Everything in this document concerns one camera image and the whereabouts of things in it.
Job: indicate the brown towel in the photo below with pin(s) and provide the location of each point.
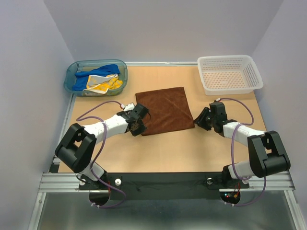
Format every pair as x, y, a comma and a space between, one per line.
168, 110

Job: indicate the blue towel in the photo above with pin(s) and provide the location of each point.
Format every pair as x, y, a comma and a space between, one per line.
82, 77

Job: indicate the teal plastic bin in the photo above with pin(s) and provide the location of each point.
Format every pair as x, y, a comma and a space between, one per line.
88, 65

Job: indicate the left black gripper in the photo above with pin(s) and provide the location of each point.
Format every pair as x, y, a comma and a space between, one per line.
140, 131

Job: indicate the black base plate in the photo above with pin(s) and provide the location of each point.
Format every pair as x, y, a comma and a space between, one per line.
171, 185

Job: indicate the yellow white towel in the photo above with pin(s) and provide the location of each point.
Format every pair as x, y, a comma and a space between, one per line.
103, 84

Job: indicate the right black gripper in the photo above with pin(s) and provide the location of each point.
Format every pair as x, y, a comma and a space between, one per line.
200, 120

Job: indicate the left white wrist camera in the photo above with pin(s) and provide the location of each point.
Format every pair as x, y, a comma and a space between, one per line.
127, 107

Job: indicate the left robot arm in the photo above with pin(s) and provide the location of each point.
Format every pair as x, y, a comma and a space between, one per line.
76, 147

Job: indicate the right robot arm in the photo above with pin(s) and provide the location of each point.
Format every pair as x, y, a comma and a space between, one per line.
266, 151

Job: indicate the white plastic basket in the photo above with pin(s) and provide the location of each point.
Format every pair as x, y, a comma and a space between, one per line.
227, 75

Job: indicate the aluminium frame rail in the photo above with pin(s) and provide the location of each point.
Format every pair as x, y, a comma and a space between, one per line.
163, 146

